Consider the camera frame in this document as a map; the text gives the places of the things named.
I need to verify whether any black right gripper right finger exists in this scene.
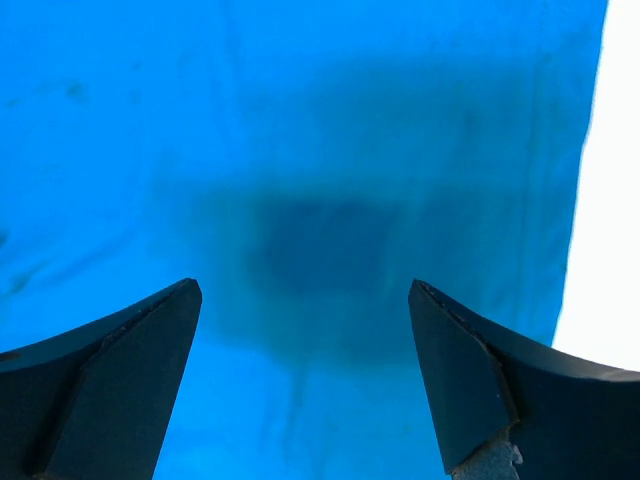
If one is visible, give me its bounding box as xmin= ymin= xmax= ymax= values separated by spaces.
xmin=408 ymin=280 xmax=639 ymax=479

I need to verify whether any blue t shirt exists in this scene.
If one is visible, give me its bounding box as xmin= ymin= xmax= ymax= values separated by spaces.
xmin=1 ymin=1 xmax=607 ymax=479

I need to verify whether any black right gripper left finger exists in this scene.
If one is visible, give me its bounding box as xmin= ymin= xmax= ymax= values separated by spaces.
xmin=1 ymin=278 xmax=202 ymax=480

